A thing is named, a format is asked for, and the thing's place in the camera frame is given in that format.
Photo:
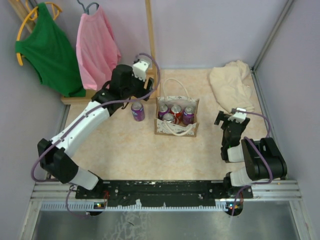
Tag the wooden clothes rack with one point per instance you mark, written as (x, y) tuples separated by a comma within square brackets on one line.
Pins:
[(20, 9)]

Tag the canvas tote bag patterned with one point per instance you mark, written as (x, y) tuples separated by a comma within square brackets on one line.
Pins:
[(179, 130)]

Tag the purple can in bag left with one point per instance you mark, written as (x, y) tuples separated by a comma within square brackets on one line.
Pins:
[(162, 110)]

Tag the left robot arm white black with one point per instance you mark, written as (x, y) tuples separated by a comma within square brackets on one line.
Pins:
[(55, 155)]

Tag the red can in bag front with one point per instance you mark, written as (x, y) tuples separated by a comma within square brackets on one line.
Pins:
[(170, 118)]

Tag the grey clothes hanger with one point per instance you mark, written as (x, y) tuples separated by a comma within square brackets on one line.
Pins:
[(86, 9)]

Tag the red can in bag back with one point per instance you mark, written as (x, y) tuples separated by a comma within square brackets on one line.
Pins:
[(177, 111)]

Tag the pink shirt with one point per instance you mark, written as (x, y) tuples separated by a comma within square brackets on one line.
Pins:
[(96, 50)]

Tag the yellow clothes hanger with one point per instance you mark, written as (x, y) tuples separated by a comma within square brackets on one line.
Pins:
[(32, 16)]

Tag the aluminium frame rail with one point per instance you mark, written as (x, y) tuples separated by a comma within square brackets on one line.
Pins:
[(53, 196)]

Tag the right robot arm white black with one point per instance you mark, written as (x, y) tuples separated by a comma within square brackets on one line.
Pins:
[(263, 161)]

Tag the purple soda can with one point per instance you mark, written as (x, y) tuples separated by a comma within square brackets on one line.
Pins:
[(138, 112)]

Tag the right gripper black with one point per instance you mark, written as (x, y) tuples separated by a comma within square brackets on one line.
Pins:
[(224, 117)]

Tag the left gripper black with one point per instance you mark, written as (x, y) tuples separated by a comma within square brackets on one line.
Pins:
[(143, 91)]

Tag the cream folded cloth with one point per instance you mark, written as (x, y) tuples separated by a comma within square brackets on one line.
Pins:
[(228, 86)]

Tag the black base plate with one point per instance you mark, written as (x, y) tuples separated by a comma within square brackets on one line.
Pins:
[(157, 193)]

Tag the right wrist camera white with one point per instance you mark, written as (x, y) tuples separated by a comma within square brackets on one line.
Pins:
[(239, 114)]

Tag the green tank top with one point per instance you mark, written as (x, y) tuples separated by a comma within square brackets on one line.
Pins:
[(51, 54)]

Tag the red can in bag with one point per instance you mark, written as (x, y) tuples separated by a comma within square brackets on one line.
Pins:
[(177, 111), (170, 118)]

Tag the purple can in bag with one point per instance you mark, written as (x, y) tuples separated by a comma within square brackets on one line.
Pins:
[(162, 110), (188, 115)]

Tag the purple can in bag right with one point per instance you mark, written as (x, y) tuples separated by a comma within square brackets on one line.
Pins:
[(188, 115)]

